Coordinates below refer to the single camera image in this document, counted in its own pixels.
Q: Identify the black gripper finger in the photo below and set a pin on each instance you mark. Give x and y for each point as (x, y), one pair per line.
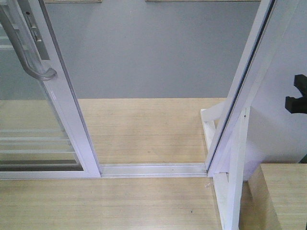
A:
(300, 82)
(296, 105)

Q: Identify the grey curved door handle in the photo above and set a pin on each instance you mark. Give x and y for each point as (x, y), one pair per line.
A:
(14, 25)

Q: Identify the white framed sliding glass door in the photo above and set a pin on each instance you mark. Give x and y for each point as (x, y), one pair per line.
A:
(43, 134)

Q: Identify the aluminium floor door track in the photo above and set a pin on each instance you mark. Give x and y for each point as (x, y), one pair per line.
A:
(153, 170)

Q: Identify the metal door lock latch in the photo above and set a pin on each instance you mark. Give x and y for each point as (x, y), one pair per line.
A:
(36, 35)

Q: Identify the green sandbag with yellow edge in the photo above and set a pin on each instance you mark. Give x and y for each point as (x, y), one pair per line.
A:
(304, 159)

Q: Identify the light wooden box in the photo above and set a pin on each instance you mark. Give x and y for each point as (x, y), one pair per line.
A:
(279, 192)

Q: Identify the light wooden floor platform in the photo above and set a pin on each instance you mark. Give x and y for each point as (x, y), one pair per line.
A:
(157, 130)

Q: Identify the white wall panel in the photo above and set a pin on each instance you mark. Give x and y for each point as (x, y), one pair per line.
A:
(274, 134)

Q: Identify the white door frame support post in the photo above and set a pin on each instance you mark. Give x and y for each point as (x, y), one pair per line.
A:
(225, 128)

